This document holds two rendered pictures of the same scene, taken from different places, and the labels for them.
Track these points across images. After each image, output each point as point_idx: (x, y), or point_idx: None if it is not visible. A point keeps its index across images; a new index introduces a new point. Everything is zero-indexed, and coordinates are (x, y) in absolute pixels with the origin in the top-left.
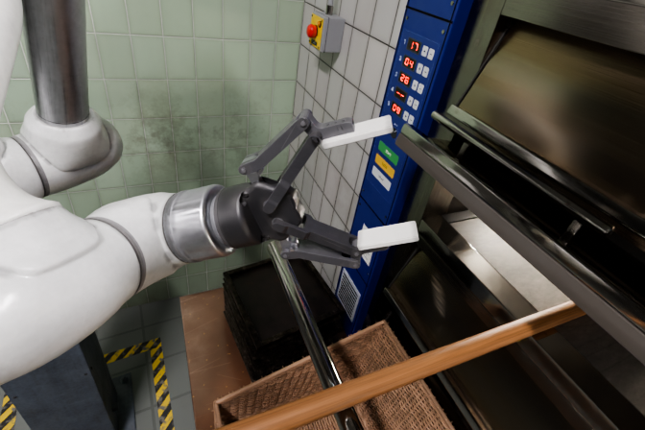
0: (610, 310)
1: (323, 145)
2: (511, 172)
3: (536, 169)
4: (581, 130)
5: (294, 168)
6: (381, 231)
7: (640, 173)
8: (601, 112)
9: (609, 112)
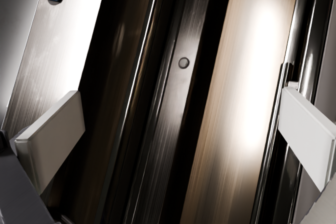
0: (335, 1)
1: (20, 138)
2: (270, 171)
3: (274, 168)
4: (236, 154)
5: (16, 202)
6: (302, 145)
7: (256, 99)
8: (222, 146)
9: (221, 141)
